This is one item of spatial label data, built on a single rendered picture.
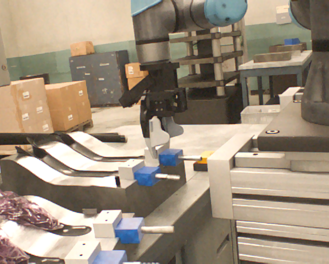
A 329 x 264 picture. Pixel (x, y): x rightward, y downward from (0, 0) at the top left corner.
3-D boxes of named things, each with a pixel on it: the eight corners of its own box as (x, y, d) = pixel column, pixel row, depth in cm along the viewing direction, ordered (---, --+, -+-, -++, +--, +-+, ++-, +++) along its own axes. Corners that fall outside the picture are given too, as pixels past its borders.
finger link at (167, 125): (185, 151, 91) (176, 116, 87) (163, 150, 93) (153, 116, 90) (190, 144, 93) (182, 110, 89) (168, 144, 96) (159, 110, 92)
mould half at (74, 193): (187, 182, 99) (180, 131, 96) (132, 229, 77) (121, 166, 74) (47, 171, 123) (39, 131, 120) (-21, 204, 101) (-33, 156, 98)
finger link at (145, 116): (145, 138, 84) (145, 97, 84) (139, 138, 84) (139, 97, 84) (156, 137, 88) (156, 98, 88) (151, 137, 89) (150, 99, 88)
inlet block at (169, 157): (206, 165, 89) (204, 143, 87) (198, 174, 84) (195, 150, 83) (157, 163, 95) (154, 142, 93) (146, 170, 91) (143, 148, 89)
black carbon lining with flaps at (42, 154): (151, 163, 95) (146, 126, 93) (113, 187, 82) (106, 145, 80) (50, 158, 112) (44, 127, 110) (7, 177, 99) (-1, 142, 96)
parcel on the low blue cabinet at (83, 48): (95, 53, 813) (93, 40, 807) (86, 54, 784) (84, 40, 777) (79, 55, 831) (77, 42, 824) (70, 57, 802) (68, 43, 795)
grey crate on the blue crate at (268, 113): (304, 117, 408) (303, 103, 405) (300, 126, 372) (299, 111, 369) (248, 119, 434) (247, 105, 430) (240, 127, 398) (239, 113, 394)
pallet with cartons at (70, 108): (93, 126, 614) (86, 80, 597) (68, 139, 538) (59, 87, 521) (32, 130, 649) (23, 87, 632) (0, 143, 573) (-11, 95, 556)
